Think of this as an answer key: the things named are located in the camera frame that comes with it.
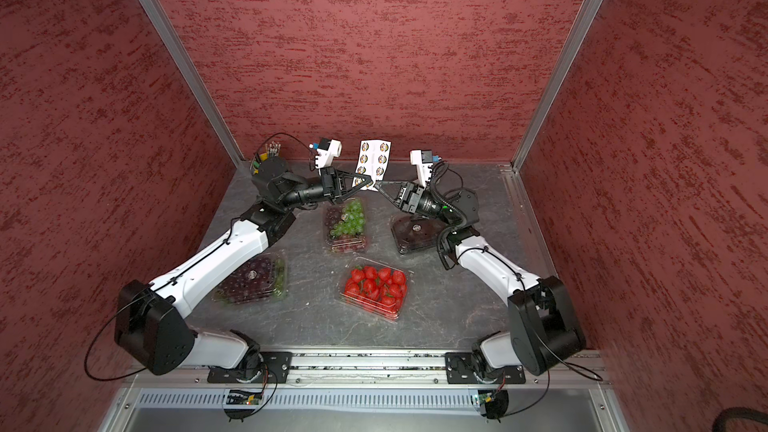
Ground aluminium corner post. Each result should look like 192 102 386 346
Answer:
511 0 604 174
138 0 246 170

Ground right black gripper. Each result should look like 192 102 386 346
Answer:
375 179 454 226

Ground dark grapes clear box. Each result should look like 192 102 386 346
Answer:
213 253 288 305

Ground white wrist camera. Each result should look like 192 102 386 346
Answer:
308 138 342 170
410 150 441 188

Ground strawberries clear box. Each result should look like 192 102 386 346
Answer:
338 257 411 322

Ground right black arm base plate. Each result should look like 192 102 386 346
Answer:
444 352 526 386

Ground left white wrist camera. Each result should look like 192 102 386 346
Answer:
308 138 342 170

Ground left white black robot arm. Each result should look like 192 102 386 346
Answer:
114 157 374 383

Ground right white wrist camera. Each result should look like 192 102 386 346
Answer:
410 150 441 188

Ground mixed grapes clear box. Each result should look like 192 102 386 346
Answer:
323 198 369 253

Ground front aluminium rail frame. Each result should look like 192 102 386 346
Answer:
100 347 629 431

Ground dark plums clear box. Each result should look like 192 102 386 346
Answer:
390 216 446 255

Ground right aluminium corner post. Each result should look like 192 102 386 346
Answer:
511 0 604 174

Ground left aluminium corner post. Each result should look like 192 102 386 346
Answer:
138 0 246 170

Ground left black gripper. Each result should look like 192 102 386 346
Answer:
280 167 372 208

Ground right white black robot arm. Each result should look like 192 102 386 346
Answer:
374 181 587 376

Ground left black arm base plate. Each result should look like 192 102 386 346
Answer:
207 351 293 386

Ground pens in cup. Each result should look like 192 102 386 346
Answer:
258 141 282 161

